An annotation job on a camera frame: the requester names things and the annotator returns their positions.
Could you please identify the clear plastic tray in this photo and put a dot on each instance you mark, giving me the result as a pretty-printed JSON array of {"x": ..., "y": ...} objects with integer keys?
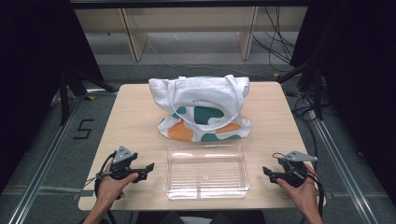
[{"x": 206, "y": 177}]

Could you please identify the black metal stand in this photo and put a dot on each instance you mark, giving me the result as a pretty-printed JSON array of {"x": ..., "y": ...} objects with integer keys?
[
  {"x": 317, "y": 93},
  {"x": 64, "y": 93}
]

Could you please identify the person's dark trousers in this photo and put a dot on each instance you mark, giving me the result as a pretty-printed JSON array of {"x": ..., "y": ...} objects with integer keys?
[{"x": 162, "y": 217}]

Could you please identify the black curtain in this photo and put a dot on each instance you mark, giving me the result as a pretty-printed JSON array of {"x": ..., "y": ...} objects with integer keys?
[
  {"x": 31, "y": 77},
  {"x": 358, "y": 77}
]

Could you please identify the person's right hand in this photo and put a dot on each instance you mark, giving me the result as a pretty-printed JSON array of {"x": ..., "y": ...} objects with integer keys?
[{"x": 300, "y": 194}]

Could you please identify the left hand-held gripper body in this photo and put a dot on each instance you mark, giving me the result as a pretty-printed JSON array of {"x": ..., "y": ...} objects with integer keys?
[{"x": 124, "y": 157}]

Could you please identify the person's left hand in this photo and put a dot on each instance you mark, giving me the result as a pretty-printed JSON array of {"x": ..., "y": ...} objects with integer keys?
[{"x": 110, "y": 188}]

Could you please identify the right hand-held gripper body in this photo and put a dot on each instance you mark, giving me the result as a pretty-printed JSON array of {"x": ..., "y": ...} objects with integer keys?
[{"x": 292, "y": 169}]

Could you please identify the metal floor rail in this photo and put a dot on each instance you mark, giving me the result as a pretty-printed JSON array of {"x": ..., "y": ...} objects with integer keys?
[
  {"x": 339, "y": 161},
  {"x": 46, "y": 161}
]

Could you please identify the white patterned tote bag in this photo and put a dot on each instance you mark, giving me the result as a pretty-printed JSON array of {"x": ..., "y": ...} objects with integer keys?
[{"x": 202, "y": 102}]

